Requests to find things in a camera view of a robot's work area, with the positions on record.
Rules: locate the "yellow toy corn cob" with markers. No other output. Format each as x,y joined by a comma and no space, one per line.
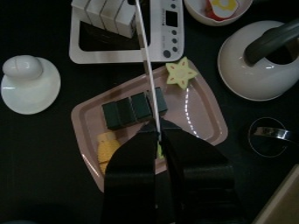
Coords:
105,148

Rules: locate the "beige wooden board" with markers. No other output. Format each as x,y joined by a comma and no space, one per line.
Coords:
281,201

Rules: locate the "toy fried egg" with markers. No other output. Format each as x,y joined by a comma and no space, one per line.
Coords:
221,4

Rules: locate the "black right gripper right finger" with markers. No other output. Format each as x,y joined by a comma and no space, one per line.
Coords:
197,175

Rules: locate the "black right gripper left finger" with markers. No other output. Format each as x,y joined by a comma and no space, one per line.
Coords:
129,175

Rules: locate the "pink plastic tray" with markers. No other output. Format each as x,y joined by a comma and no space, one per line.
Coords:
186,116

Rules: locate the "white sliced block toy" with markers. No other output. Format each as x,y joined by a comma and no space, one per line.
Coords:
104,14

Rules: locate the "white toy knife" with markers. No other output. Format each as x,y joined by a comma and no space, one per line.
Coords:
146,58

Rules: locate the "yellow green star fruit slice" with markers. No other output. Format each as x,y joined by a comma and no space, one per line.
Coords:
178,74

